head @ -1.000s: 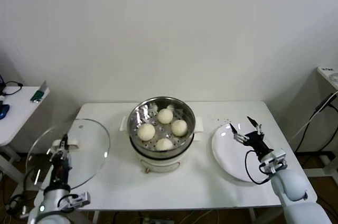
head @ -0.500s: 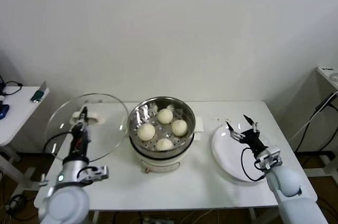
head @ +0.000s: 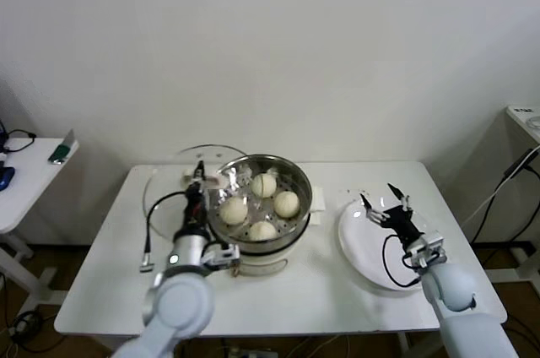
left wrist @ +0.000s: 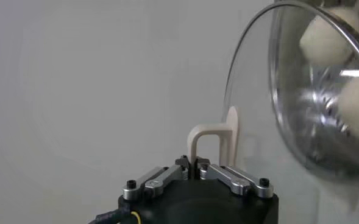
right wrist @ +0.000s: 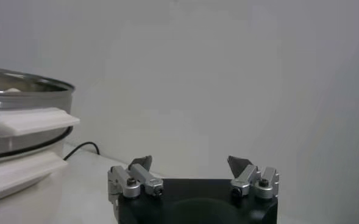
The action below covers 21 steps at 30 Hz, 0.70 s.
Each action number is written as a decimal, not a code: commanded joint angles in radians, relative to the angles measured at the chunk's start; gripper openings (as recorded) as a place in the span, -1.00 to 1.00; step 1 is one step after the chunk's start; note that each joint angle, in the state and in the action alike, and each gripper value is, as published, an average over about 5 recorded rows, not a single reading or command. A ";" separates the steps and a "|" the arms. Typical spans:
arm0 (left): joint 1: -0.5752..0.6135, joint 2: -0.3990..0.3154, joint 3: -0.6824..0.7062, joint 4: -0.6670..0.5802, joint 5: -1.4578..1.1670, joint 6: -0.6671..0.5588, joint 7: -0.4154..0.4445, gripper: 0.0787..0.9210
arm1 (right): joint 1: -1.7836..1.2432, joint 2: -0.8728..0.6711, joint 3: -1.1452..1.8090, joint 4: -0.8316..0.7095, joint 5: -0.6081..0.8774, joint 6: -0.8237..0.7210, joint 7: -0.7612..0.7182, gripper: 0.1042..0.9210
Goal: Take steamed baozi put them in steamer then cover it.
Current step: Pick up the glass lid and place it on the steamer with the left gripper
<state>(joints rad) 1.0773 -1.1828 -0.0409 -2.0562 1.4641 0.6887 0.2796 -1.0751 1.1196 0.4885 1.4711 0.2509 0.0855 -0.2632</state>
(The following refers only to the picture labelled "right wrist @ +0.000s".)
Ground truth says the stainless steel steamer basket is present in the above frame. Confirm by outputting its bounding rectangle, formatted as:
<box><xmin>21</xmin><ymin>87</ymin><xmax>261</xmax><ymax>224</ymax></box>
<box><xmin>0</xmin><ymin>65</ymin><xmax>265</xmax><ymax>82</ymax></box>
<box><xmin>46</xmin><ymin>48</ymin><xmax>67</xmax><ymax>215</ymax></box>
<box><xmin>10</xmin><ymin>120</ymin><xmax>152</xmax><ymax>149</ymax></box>
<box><xmin>0</xmin><ymin>66</ymin><xmax>81</xmax><ymax>161</ymax></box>

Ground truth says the black cooker power cord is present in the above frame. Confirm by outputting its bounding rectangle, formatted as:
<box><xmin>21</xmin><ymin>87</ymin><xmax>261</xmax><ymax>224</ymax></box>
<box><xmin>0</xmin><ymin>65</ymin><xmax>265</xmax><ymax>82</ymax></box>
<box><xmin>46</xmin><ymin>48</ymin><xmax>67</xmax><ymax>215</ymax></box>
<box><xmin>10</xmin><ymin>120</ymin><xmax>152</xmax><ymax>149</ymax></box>
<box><xmin>62</xmin><ymin>141</ymin><xmax>101</xmax><ymax>161</ymax></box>

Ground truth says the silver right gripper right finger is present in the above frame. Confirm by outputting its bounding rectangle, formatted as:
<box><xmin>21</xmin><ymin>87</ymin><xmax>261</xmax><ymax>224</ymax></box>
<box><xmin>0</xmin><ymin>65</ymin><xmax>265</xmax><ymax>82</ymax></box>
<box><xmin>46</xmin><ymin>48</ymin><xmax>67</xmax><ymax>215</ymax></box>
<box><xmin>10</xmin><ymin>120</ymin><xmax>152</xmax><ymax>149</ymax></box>
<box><xmin>227</xmin><ymin>155</ymin><xmax>280</xmax><ymax>200</ymax></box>

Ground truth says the white electric cooker base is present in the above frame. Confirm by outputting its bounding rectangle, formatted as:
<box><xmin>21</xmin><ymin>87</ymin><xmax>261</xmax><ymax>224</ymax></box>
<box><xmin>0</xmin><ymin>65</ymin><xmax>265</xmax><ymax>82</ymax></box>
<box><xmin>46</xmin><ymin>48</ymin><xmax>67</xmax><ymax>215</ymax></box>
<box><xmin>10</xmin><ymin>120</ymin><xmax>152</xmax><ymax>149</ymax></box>
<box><xmin>0</xmin><ymin>133</ymin><xmax>73</xmax><ymax>224</ymax></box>

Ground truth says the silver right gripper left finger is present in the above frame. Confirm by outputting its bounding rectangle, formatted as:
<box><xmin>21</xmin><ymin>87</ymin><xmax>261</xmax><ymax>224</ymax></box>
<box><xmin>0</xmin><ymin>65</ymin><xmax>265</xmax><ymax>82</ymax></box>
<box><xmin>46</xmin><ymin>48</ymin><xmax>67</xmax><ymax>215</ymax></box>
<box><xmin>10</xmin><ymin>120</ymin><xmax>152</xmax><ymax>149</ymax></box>
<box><xmin>107</xmin><ymin>155</ymin><xmax>165</xmax><ymax>211</ymax></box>

